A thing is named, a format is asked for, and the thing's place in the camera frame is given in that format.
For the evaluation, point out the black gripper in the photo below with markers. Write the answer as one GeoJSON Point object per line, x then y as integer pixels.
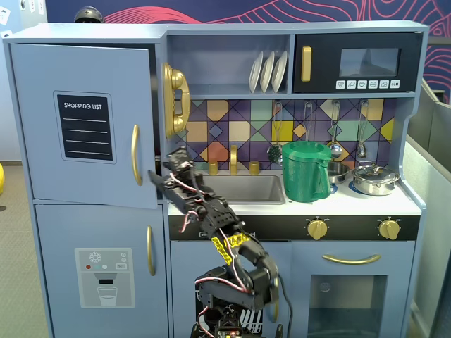
{"type": "Point", "coordinates": [171, 184]}

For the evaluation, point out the blue shopping list fridge door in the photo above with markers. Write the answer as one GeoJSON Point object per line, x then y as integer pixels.
{"type": "Point", "coordinates": [42, 158]}

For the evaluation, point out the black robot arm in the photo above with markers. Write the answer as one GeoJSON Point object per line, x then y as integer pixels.
{"type": "Point", "coordinates": [260, 278]}

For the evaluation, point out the blue dishwasher door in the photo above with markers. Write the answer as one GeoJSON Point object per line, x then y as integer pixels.
{"type": "Point", "coordinates": [183, 267]}

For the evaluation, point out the blue water dispenser freezer door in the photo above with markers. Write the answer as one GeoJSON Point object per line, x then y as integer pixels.
{"type": "Point", "coordinates": [63, 232]}

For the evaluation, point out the steel open pan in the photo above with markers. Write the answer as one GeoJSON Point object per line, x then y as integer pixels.
{"type": "Point", "coordinates": [339, 170]}

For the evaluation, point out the blue oven door with window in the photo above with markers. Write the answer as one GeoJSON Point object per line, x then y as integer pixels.
{"type": "Point", "coordinates": [303, 274]}

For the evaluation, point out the black microwave door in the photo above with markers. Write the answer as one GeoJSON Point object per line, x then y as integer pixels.
{"type": "Point", "coordinates": [324, 63]}

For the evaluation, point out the gold faucet knob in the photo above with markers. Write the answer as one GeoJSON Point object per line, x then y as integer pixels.
{"type": "Point", "coordinates": [254, 168]}
{"type": "Point", "coordinates": [213, 168]}

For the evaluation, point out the gold faucet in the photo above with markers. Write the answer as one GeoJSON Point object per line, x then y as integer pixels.
{"type": "Point", "coordinates": [233, 158]}

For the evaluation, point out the grey toy sink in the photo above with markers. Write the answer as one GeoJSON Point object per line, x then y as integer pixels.
{"type": "Point", "coordinates": [250, 190]}

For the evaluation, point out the gold toy telephone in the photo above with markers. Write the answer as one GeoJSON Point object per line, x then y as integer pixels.
{"type": "Point", "coordinates": [176, 81]}

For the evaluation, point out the steel slotted spoon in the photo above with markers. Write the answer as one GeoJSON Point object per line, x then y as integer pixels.
{"type": "Point", "coordinates": [274, 153]}

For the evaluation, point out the white toy plate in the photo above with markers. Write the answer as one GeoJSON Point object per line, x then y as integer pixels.
{"type": "Point", "coordinates": [266, 74]}
{"type": "Point", "coordinates": [255, 74]}
{"type": "Point", "coordinates": [279, 72]}

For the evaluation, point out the green plastic pitcher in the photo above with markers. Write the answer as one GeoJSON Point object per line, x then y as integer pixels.
{"type": "Point", "coordinates": [301, 176]}

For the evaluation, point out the steel hanging spatula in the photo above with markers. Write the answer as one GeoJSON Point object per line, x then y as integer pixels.
{"type": "Point", "coordinates": [308, 123]}

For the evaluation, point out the blue toy kitchen unit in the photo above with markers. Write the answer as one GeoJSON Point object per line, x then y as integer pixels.
{"type": "Point", "coordinates": [105, 33]}

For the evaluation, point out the gold stove knob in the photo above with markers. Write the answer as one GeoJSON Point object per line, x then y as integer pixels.
{"type": "Point", "coordinates": [317, 229]}
{"type": "Point", "coordinates": [389, 229]}

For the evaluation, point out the steel ladle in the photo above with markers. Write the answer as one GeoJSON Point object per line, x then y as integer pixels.
{"type": "Point", "coordinates": [334, 149]}

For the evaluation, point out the yellow round object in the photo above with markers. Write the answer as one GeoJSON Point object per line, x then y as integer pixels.
{"type": "Point", "coordinates": [1, 179]}

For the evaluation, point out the black helmet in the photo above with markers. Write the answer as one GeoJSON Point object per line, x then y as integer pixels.
{"type": "Point", "coordinates": [88, 14]}

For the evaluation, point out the steel pot with lid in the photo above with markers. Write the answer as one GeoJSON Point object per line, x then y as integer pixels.
{"type": "Point", "coordinates": [375, 181]}

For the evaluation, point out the grey partition panel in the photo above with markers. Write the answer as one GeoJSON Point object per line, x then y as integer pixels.
{"type": "Point", "coordinates": [431, 176]}

